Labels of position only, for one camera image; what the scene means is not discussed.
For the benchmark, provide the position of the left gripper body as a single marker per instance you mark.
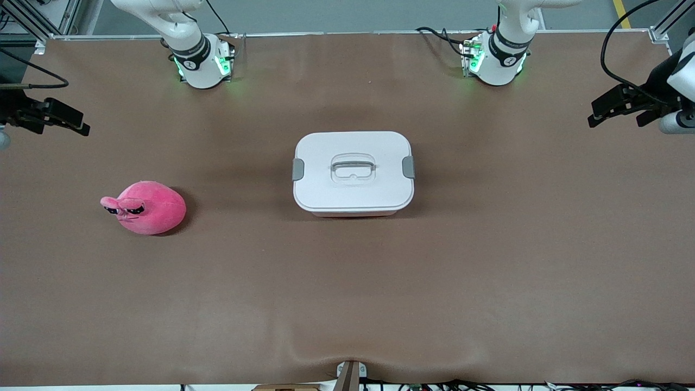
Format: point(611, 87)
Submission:
point(655, 93)

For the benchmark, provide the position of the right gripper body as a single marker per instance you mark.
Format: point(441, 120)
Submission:
point(16, 110)

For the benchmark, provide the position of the pink plush toy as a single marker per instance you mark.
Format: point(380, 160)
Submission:
point(155, 209)

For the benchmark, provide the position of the white box lid grey clips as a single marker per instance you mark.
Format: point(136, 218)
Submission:
point(353, 187)

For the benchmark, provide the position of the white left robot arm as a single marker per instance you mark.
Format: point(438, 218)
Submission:
point(507, 32)

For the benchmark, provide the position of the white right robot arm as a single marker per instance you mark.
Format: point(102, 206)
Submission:
point(190, 54)

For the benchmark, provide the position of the pink translucent plastic box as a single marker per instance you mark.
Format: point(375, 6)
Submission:
point(353, 214)

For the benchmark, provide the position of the brown table mat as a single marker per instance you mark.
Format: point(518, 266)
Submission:
point(347, 298)

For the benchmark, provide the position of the brown wooden piece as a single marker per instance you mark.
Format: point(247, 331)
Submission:
point(285, 388)

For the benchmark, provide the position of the aluminium frame post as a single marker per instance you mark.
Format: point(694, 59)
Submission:
point(670, 21)
point(24, 19)

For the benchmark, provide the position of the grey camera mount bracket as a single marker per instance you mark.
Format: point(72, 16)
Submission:
point(350, 374)

